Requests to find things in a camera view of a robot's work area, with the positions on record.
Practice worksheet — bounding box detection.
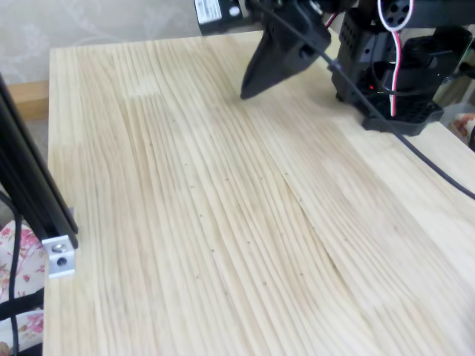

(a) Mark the floral cloth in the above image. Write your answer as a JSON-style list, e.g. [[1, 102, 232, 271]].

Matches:
[[451, 113, 475, 149], [0, 220, 48, 353]]

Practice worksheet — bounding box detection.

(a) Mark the black camera cable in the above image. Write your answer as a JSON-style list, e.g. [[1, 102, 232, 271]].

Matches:
[[254, 0, 475, 201]]

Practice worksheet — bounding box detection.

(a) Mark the white red servo wire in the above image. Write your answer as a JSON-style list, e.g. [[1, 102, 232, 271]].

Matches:
[[377, 0, 416, 116]]

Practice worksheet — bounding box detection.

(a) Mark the silver metal corner bracket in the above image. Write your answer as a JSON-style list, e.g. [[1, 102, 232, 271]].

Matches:
[[41, 237, 77, 280]]

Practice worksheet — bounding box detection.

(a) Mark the thick black cable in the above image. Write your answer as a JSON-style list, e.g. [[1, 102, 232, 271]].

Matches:
[[0, 191, 22, 356]]

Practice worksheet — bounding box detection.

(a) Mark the black strap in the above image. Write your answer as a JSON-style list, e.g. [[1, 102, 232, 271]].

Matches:
[[0, 291, 45, 323]]

